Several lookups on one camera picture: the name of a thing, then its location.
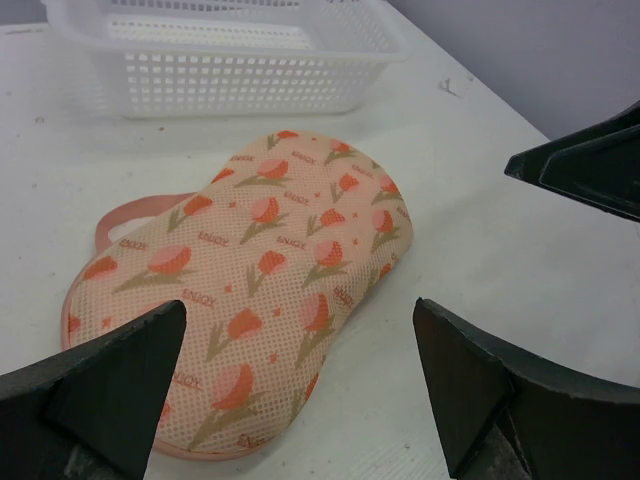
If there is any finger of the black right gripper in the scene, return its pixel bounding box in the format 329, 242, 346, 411
504, 103, 640, 222

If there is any white plastic mesh basket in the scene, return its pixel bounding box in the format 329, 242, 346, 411
45, 0, 408, 118

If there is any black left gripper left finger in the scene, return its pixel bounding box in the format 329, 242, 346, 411
1, 300, 186, 479

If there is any peach floral mesh laundry bag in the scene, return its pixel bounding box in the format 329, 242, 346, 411
61, 130, 413, 460

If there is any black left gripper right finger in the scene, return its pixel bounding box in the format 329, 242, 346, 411
413, 299, 639, 479

